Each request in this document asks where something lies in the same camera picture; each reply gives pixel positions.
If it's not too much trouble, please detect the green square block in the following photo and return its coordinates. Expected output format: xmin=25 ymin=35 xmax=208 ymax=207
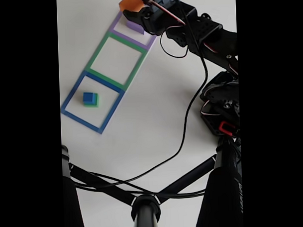
xmin=83 ymin=93 xmax=100 ymax=108

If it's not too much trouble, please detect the black tripod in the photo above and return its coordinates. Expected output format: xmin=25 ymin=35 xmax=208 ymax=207
xmin=62 ymin=138 xmax=244 ymax=227

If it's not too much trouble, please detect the green tape square outline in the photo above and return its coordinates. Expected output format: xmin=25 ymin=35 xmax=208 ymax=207
xmin=83 ymin=30 xmax=149 ymax=93

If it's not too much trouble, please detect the purple tape square outline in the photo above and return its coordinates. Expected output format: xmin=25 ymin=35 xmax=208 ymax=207
xmin=107 ymin=8 xmax=158 ymax=51

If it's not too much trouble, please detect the blue tape square outline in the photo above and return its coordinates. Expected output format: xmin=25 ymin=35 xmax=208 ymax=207
xmin=59 ymin=69 xmax=125 ymax=136

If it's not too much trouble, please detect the purple square block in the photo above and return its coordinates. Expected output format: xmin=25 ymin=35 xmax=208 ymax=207
xmin=126 ymin=18 xmax=146 ymax=36

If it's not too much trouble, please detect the orange square block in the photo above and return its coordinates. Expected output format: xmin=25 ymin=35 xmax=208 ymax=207
xmin=119 ymin=0 xmax=146 ymax=13

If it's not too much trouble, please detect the red white black servo cable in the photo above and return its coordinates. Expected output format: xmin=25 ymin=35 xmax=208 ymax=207
xmin=147 ymin=0 xmax=220 ymax=60

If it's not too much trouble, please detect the red clamp piece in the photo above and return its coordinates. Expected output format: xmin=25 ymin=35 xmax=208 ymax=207
xmin=218 ymin=120 xmax=236 ymax=134

